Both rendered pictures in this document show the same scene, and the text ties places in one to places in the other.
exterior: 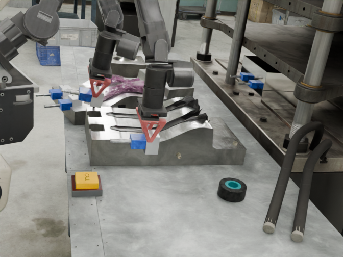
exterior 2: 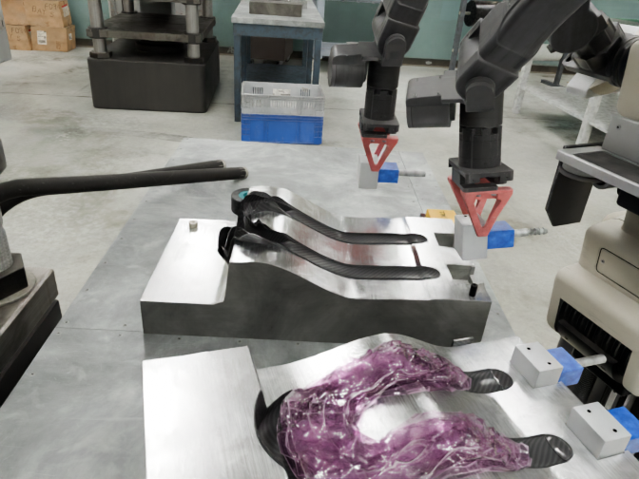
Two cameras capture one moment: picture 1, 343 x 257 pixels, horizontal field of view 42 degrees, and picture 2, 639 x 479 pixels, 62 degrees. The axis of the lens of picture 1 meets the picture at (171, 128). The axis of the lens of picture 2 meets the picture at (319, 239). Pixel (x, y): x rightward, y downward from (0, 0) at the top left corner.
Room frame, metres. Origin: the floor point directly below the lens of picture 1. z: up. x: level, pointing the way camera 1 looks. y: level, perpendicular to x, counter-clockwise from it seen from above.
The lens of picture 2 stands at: (2.10, 0.21, 1.32)
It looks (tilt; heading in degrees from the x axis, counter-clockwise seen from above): 29 degrees down; 194
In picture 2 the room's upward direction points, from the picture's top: 4 degrees clockwise
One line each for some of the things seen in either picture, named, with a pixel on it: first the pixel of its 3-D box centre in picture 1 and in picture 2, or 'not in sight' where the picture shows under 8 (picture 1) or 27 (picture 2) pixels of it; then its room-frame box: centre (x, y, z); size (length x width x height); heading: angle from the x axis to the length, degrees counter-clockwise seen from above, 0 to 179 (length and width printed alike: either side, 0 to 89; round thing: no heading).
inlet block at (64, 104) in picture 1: (62, 104); (563, 366); (1.48, 0.40, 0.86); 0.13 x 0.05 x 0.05; 124
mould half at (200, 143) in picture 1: (163, 128); (316, 258); (1.37, 0.03, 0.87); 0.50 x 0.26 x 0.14; 107
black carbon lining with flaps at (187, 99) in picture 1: (160, 113); (327, 235); (1.37, 0.04, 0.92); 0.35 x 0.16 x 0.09; 107
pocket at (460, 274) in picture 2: (94, 119); (462, 284); (1.36, 0.26, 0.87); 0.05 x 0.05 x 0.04; 17
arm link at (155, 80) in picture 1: (157, 76); (379, 72); (1.12, 0.05, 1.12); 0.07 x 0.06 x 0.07; 113
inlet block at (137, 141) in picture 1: (133, 141); (392, 172); (1.10, 0.10, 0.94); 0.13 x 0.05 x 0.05; 106
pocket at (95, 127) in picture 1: (96, 132); (447, 249); (1.26, 0.23, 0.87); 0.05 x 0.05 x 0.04; 17
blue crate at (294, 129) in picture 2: not in sight; (281, 122); (-1.70, -1.13, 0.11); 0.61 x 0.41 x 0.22; 110
